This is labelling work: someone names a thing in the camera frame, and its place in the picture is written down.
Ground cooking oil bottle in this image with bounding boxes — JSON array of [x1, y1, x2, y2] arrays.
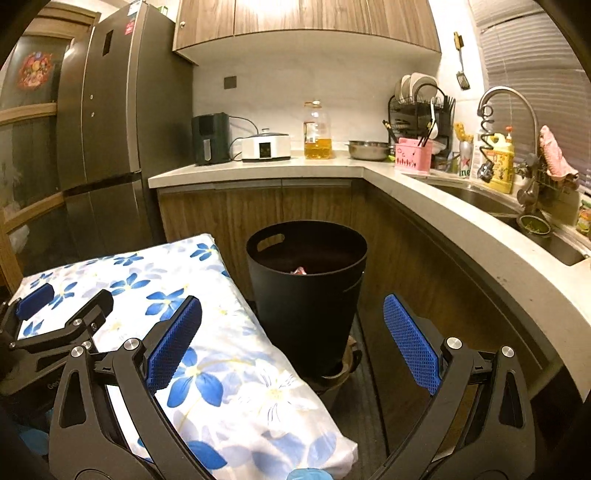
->
[[303, 100, 333, 160]]

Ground black dish rack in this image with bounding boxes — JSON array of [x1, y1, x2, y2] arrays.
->
[[388, 92, 455, 153]]

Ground white electric cooker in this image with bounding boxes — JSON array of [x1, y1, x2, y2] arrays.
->
[[241, 128, 291, 162]]

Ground blue floral blanket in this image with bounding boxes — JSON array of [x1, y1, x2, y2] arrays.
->
[[18, 233, 358, 480]]

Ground wire sink caddy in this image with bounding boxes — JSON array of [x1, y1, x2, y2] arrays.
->
[[517, 157, 580, 195]]

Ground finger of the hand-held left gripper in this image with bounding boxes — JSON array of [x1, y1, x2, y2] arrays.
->
[[9, 290, 115, 354], [0, 282, 56, 344]]

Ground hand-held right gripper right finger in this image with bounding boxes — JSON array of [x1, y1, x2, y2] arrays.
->
[[369, 293, 536, 480]]

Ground pink utensil holder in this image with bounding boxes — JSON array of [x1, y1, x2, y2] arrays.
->
[[394, 137, 433, 175]]

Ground wooden base cabinets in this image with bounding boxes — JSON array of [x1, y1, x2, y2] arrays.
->
[[157, 178, 561, 398]]

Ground wooden glass door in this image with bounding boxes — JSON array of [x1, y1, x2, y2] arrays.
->
[[0, 4, 100, 296]]

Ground coiled sprayer hose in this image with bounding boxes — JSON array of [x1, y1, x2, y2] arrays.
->
[[475, 105, 498, 183]]

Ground black trash bin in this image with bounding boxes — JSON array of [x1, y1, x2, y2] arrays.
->
[[246, 220, 369, 377]]

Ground light blue rounded object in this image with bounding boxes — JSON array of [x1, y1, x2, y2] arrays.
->
[[286, 467, 333, 480]]

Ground black power cable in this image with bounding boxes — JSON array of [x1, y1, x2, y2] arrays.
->
[[228, 115, 262, 160]]

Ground steel kitchen sink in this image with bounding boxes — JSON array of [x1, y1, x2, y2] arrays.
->
[[429, 182, 589, 267]]

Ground dark grey refrigerator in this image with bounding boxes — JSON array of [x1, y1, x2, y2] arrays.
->
[[55, 0, 195, 264]]

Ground grey window blinds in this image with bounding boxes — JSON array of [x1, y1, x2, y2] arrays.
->
[[468, 0, 591, 204]]

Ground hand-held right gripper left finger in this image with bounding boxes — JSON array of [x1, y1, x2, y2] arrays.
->
[[47, 295, 218, 480]]

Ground yellow detergent bottle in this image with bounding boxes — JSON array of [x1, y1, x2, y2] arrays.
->
[[487, 127, 515, 195]]

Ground steel strainer cup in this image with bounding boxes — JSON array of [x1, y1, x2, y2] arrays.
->
[[519, 213, 552, 235]]

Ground steel mixing bowl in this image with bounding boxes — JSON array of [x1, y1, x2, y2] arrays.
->
[[347, 140, 391, 161]]

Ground green drink can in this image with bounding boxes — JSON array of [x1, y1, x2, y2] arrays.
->
[[457, 140, 475, 178]]

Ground pink dish cloth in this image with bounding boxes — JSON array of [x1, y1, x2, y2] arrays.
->
[[538, 124, 578, 181]]

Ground metal slotted spatula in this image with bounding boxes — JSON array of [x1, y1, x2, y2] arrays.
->
[[455, 46, 471, 90]]

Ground steel kitchen faucet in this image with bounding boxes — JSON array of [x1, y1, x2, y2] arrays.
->
[[477, 86, 543, 213]]

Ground wooden wall cabinet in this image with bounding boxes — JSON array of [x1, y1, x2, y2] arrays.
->
[[172, 0, 443, 65]]

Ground black air fryer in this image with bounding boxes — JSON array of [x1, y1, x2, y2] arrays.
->
[[191, 112, 232, 166]]

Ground red door decoration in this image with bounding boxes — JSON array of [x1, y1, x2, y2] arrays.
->
[[17, 51, 55, 89]]

